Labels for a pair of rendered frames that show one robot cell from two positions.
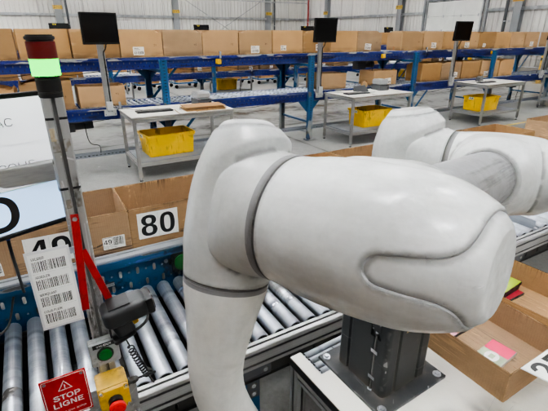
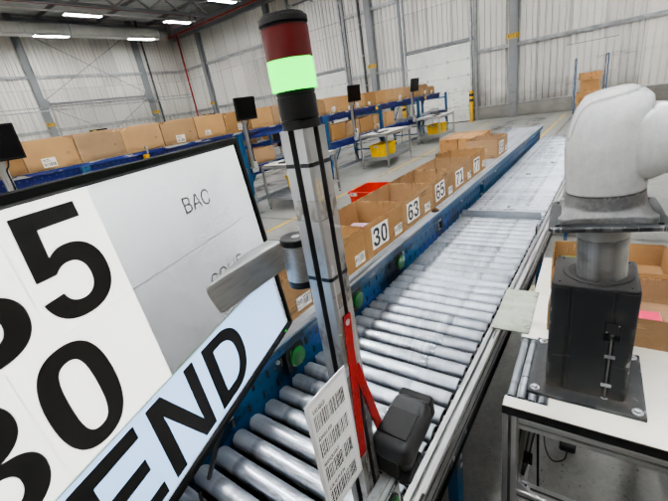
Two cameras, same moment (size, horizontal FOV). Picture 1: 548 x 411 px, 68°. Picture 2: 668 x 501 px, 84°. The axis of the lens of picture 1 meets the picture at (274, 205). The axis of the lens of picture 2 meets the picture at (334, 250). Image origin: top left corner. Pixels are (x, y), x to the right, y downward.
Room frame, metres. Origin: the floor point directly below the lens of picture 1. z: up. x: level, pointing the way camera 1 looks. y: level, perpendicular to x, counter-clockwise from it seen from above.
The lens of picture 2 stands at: (0.39, 0.58, 1.57)
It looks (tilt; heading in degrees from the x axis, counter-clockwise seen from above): 21 degrees down; 339
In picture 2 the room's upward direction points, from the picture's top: 10 degrees counter-clockwise
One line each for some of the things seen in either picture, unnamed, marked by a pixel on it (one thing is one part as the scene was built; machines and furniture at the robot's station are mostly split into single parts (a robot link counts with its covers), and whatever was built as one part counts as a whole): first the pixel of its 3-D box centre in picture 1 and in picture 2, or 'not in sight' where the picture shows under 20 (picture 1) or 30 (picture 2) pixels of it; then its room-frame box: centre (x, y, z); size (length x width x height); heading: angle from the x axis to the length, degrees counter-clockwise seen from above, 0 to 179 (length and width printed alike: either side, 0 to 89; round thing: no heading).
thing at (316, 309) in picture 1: (289, 282); (411, 333); (1.41, -0.06, 0.72); 0.52 x 0.05 x 0.05; 30
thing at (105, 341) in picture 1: (104, 350); (385, 500); (0.78, 0.41, 0.95); 0.07 x 0.03 x 0.07; 120
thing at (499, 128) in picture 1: (496, 142); (460, 163); (2.81, -1.57, 0.96); 0.39 x 0.29 x 0.17; 121
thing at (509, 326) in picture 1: (474, 329); (617, 306); (1.03, -0.64, 0.80); 0.38 x 0.28 x 0.10; 31
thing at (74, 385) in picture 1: (80, 390); not in sight; (0.75, 0.48, 0.85); 0.16 x 0.01 x 0.13; 120
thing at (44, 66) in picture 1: (43, 58); (289, 60); (0.81, 0.43, 1.62); 0.05 x 0.05 x 0.06
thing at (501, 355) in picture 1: (490, 358); (648, 325); (0.95, -0.65, 0.76); 0.16 x 0.07 x 0.02; 126
